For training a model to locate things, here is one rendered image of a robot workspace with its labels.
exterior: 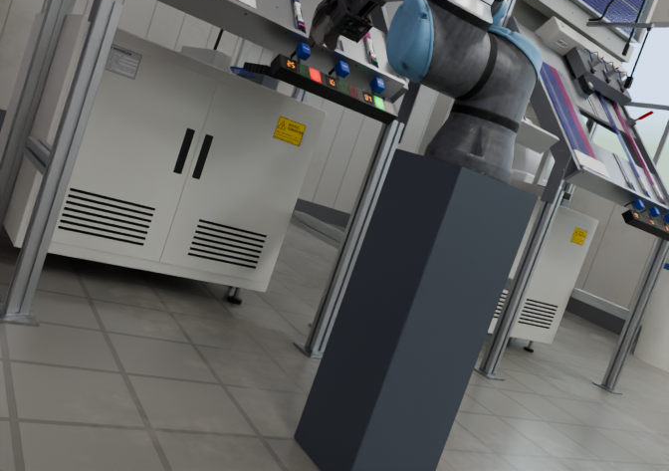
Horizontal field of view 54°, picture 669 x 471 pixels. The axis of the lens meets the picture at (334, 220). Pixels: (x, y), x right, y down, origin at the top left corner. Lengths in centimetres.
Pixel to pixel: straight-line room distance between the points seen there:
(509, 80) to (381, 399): 54
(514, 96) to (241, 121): 89
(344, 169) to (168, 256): 364
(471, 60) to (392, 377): 50
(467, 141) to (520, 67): 14
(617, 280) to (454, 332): 407
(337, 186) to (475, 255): 428
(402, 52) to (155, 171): 88
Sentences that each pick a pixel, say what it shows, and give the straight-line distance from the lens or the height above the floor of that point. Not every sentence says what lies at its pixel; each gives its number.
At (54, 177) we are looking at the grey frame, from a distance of 136.
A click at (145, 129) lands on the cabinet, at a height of 41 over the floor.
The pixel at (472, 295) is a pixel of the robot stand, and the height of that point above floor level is 36.
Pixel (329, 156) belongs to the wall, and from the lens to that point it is 523.
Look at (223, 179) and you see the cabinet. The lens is 179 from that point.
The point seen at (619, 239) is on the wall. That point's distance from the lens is 519.
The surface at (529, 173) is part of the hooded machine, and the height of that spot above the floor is 86.
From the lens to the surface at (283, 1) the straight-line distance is 157.
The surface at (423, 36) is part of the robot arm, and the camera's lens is 100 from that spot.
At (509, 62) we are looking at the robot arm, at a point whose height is 73.
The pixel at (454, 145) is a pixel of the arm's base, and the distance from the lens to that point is 107.
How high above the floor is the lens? 50
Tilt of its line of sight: 5 degrees down
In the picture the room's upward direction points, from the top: 19 degrees clockwise
